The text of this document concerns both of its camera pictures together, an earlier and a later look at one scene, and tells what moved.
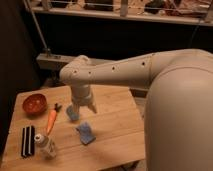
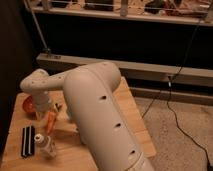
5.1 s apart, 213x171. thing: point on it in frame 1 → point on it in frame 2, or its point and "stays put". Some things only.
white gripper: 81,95 → 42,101
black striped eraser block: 28,141 stays put
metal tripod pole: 46,49 stays put
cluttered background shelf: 198,12 stays put
